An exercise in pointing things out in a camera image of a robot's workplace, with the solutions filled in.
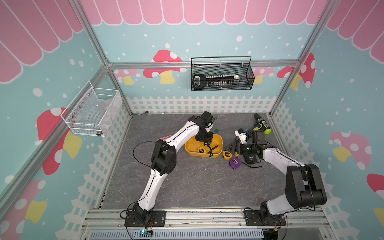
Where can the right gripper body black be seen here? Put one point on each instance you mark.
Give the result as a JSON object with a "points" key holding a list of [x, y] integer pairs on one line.
{"points": [[245, 149]]}

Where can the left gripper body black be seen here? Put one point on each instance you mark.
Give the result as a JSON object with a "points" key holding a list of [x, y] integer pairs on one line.
{"points": [[204, 136]]}

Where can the yellow 3m tape measure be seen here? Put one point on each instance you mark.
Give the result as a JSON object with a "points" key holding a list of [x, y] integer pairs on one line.
{"points": [[201, 150]]}

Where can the yellow storage box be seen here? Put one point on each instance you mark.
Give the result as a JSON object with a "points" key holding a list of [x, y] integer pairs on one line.
{"points": [[214, 149]]}

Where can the purple tape measure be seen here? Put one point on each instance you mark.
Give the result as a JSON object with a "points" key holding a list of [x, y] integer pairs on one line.
{"points": [[235, 163]]}

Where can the small yellow tape measure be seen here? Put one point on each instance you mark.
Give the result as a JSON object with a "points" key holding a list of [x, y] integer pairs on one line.
{"points": [[227, 155]]}

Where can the yellow black tape measure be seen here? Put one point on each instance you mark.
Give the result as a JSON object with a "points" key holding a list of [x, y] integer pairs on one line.
{"points": [[250, 159]]}

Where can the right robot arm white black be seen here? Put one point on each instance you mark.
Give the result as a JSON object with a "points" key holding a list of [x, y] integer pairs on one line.
{"points": [[304, 187]]}

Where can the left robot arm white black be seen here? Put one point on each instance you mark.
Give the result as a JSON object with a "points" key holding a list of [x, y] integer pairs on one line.
{"points": [[164, 160]]}

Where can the small green circuit board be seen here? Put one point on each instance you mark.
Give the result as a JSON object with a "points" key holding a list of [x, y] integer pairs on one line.
{"points": [[146, 233]]}

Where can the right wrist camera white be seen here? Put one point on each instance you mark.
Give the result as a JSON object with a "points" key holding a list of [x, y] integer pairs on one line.
{"points": [[242, 135]]}

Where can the green black cordless drill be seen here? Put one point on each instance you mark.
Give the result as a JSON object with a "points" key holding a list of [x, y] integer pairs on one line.
{"points": [[261, 125]]}

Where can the socket set rail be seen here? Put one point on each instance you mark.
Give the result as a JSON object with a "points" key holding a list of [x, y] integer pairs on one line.
{"points": [[199, 82]]}

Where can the black wire wall basket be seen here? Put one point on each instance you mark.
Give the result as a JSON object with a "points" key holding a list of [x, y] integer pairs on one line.
{"points": [[237, 65]]}

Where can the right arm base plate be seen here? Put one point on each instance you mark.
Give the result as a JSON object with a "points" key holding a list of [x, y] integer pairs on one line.
{"points": [[257, 218]]}

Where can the grey slotted cable duct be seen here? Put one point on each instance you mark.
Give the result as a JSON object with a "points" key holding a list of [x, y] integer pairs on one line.
{"points": [[181, 234]]}

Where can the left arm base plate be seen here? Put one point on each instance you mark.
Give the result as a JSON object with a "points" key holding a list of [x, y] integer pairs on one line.
{"points": [[147, 219]]}

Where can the white wire wall basket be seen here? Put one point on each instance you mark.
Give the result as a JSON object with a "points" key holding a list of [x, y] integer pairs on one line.
{"points": [[93, 111]]}

